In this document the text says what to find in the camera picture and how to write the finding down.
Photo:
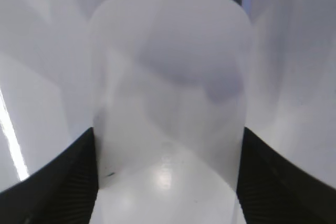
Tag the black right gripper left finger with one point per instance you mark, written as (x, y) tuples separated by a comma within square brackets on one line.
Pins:
[(63, 191)]

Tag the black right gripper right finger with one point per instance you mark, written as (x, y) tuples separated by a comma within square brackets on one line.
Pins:
[(271, 189)]

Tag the white board eraser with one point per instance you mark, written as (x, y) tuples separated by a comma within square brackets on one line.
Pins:
[(170, 106)]

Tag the white board with grey frame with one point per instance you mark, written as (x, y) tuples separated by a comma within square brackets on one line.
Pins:
[(47, 95)]

